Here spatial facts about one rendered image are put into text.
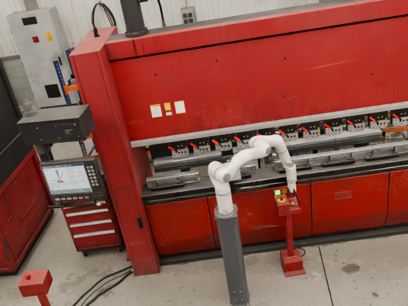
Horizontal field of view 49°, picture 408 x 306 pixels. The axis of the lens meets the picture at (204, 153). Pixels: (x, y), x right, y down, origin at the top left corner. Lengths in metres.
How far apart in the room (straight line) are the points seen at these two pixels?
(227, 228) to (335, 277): 1.28
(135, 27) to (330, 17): 1.55
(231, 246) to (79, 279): 1.86
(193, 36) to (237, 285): 2.12
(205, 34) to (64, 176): 1.57
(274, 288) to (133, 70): 2.32
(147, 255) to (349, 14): 2.84
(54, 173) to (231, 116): 1.55
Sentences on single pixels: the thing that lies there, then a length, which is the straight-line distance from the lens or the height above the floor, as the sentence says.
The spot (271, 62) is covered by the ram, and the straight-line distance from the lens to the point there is 3.79.
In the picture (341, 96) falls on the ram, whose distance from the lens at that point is 4.04.
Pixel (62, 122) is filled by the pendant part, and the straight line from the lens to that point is 3.42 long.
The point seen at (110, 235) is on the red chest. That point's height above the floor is 0.28.
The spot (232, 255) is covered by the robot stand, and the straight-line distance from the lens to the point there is 3.77.
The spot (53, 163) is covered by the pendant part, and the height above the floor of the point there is 1.60.
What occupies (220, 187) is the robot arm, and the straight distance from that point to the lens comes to 3.40.
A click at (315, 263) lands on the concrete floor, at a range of 4.54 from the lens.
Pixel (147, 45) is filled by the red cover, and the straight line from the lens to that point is 3.70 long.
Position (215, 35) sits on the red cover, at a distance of 3.66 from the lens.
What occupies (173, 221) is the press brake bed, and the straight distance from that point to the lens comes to 4.36.
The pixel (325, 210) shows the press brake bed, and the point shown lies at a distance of 4.46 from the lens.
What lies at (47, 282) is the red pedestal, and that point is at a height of 0.74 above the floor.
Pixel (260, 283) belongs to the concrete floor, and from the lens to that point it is 4.36.
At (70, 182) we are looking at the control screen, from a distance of 3.64.
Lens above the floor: 3.11
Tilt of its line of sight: 28 degrees down
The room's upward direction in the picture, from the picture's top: 10 degrees counter-clockwise
